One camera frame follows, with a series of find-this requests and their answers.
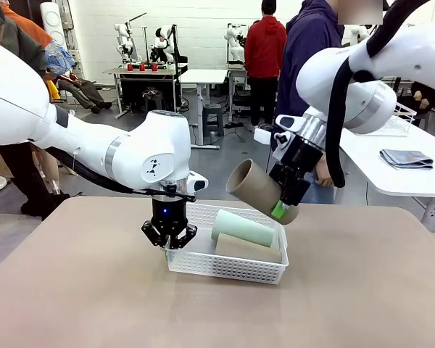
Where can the white perforated plastic basket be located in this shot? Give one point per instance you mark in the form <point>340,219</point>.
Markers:
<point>217,268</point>

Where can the grey plastic stool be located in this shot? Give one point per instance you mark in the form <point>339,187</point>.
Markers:
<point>214,108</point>

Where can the grey metal work table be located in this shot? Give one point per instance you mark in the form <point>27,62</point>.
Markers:
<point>166,72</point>

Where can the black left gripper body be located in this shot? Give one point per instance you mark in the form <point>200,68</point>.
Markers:
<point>168,215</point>

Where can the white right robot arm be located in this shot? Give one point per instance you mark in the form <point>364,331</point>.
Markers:
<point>402,54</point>

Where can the black and white lab robot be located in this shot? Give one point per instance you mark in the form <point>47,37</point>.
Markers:
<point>163,45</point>

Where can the white tower fan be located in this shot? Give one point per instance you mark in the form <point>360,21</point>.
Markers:
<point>52,21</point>

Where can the dark stool with cloth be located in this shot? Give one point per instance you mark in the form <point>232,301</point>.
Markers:
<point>154,101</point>

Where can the person in grey-green jacket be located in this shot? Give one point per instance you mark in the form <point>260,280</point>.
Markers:
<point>21,40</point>

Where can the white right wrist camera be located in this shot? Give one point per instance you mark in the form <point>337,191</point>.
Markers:
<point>261,136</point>

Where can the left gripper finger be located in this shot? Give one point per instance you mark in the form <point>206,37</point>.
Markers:
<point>152,232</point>
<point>185,235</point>

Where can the white robot bench table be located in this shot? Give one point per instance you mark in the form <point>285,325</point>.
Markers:
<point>237,70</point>

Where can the pale green paper cup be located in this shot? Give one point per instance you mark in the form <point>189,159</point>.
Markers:
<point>239,226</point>

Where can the folded grey cloth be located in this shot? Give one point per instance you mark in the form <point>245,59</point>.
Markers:
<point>406,159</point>

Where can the brown paper cup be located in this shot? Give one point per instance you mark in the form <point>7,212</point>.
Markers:
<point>253,188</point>
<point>246,250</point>

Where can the person in navy hoodie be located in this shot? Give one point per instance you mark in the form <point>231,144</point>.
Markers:
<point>304,43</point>

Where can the large white desk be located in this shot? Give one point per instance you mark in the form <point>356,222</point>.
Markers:
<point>384,181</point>

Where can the person in orange jacket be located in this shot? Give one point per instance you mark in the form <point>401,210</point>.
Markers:
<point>29,29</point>

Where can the white standing desk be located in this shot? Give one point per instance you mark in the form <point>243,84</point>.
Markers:
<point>203,76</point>

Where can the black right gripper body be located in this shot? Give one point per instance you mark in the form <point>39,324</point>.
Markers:
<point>299,156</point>

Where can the person left hand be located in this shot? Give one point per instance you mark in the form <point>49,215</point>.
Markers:
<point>324,174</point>

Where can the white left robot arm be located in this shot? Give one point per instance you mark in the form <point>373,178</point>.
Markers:
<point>58,127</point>

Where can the person in red hoodie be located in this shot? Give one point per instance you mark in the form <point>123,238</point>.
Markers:
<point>265,50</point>

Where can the seated person in dark trousers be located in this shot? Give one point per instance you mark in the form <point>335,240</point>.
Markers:
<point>83,88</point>

